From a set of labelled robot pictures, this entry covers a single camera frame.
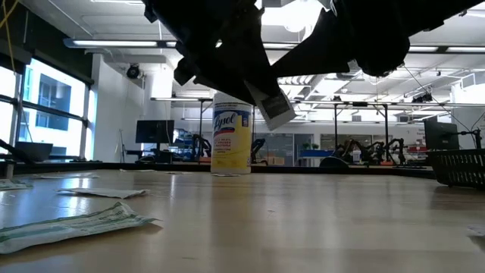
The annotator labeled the black slanted bar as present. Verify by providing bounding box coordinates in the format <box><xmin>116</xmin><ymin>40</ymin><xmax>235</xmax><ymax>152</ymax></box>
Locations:
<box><xmin>0</xmin><ymin>135</ymin><xmax>42</xmax><ymax>166</ymax></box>

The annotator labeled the grey short post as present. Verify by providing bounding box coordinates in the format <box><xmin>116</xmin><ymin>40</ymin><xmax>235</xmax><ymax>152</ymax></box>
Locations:
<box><xmin>2</xmin><ymin>158</ymin><xmax>17</xmax><ymax>180</ymax></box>

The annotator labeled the yellow Lysol wipes canister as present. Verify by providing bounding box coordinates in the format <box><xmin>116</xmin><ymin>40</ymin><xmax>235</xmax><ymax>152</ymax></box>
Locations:
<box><xmin>210</xmin><ymin>92</ymin><xmax>254</xmax><ymax>175</ymax></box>

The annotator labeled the yellow hanging cable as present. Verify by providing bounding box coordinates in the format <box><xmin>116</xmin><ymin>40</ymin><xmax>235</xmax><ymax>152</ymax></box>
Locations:
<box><xmin>0</xmin><ymin>0</ymin><xmax>20</xmax><ymax>74</ymax></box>

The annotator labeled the large window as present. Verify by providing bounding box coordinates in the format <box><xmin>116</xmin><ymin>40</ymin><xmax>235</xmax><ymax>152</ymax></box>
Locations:
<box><xmin>0</xmin><ymin>56</ymin><xmax>95</xmax><ymax>162</ymax></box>

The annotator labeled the black background monitor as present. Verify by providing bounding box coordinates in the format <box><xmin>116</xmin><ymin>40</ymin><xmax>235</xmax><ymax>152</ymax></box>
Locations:
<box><xmin>423</xmin><ymin>118</ymin><xmax>461</xmax><ymax>151</ymax></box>
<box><xmin>135</xmin><ymin>119</ymin><xmax>176</xmax><ymax>152</ymax></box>

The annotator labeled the black round ceiling speaker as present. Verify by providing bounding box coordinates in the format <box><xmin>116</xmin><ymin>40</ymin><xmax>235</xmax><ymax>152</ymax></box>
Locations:
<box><xmin>126</xmin><ymin>63</ymin><xmax>142</xmax><ymax>80</ymax></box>

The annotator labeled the dark round chair back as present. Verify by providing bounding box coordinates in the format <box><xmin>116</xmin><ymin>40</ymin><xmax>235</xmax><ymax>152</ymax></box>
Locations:
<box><xmin>319</xmin><ymin>155</ymin><xmax>350</xmax><ymax>168</ymax></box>

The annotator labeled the blue background table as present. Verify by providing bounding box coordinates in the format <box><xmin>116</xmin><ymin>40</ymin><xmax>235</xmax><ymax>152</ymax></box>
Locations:
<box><xmin>298</xmin><ymin>148</ymin><xmax>331</xmax><ymax>158</ymax></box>

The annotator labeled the black ceiling camera cluster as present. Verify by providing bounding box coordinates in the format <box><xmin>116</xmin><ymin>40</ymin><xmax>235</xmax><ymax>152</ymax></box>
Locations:
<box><xmin>411</xmin><ymin>92</ymin><xmax>434</xmax><ymax>105</ymax></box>

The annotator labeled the black background gantry frame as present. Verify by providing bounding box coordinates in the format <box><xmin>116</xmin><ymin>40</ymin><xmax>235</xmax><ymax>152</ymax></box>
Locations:
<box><xmin>198</xmin><ymin>98</ymin><xmax>392</xmax><ymax>153</ymax></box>

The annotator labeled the black mesh basket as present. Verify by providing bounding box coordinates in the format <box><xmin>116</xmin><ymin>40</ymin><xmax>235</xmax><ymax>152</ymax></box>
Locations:
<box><xmin>426</xmin><ymin>148</ymin><xmax>485</xmax><ymax>190</ymax></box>

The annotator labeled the dark trapezoid bin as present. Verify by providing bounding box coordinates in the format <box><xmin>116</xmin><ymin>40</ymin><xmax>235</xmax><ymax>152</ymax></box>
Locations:
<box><xmin>17</xmin><ymin>141</ymin><xmax>55</xmax><ymax>162</ymax></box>

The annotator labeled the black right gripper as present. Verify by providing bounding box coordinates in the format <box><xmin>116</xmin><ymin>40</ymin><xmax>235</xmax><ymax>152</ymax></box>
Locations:
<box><xmin>271</xmin><ymin>0</ymin><xmax>418</xmax><ymax>78</ymax></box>

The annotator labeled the long ceiling light rail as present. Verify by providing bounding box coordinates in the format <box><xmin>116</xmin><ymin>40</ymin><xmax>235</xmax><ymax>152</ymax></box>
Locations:
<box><xmin>63</xmin><ymin>36</ymin><xmax>485</xmax><ymax>54</ymax></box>

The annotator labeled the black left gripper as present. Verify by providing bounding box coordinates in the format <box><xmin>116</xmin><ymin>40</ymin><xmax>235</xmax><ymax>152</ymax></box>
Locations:
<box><xmin>155</xmin><ymin>14</ymin><xmax>282</xmax><ymax>105</ymax></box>

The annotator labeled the black aluminium table frame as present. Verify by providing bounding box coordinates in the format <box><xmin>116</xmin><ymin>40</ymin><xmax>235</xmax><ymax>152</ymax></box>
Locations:
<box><xmin>0</xmin><ymin>161</ymin><xmax>437</xmax><ymax>180</ymax></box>

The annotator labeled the green striped bandage packet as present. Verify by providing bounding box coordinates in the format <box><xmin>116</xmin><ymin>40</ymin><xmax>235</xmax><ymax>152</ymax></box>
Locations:
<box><xmin>0</xmin><ymin>201</ymin><xmax>158</xmax><ymax>256</ymax></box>
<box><xmin>0</xmin><ymin>178</ymin><xmax>34</xmax><ymax>191</ymax></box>

